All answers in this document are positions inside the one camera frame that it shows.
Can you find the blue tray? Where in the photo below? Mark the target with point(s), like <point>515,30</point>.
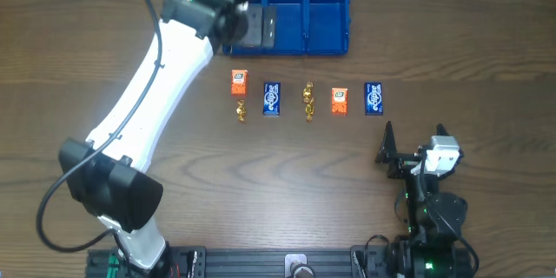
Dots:
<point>326,21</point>

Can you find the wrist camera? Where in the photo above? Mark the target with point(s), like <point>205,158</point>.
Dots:
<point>441,152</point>
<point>262,26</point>

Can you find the mounting rail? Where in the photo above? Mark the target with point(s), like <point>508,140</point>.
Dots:
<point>252,265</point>

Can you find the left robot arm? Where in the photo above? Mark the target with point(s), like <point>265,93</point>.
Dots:
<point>174,74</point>

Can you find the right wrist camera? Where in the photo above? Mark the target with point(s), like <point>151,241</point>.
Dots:
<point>441,152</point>

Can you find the gold candy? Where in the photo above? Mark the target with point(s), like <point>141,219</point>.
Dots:
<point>241,111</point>
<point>310,111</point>
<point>308,91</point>

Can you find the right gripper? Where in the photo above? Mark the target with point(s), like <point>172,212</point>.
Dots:
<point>404,165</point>

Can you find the orange candy box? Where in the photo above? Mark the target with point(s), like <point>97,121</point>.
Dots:
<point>239,83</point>
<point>339,102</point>

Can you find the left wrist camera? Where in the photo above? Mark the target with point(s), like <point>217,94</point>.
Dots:
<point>262,26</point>

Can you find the blue candy pack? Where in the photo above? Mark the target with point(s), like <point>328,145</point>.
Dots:
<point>373,99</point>
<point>271,99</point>

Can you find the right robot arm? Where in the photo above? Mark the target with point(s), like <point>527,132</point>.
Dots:
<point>438,217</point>

